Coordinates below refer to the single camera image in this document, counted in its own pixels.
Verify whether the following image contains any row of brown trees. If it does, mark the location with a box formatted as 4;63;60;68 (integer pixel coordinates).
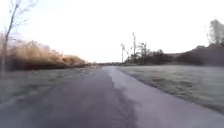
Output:
0;33;89;72

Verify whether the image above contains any grey asphalt path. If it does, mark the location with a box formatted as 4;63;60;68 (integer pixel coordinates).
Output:
0;65;224;128

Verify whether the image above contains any frosty grass field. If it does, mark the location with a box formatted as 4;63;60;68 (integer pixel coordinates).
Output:
0;65;99;106
118;64;224;114

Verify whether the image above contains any dark wooded bank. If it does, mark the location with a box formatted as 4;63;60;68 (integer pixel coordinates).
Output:
128;19;224;67

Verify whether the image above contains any bare thin tree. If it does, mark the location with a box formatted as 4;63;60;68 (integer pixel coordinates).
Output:
0;0;38;76
131;32;138;64
120;43;126;65

